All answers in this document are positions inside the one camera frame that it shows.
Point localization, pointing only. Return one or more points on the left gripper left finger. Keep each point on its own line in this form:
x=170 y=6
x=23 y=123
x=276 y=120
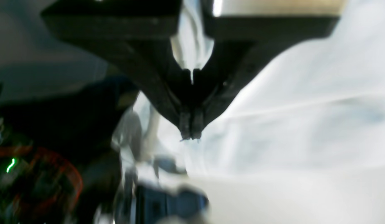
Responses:
x=135 y=36

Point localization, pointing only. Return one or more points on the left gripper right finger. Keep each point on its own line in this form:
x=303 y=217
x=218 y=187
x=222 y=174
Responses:
x=247 y=35

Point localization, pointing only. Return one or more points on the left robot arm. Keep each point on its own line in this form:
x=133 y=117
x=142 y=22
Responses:
x=83 y=84

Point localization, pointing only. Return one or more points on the white t-shirt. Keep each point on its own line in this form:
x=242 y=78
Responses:
x=302 y=143

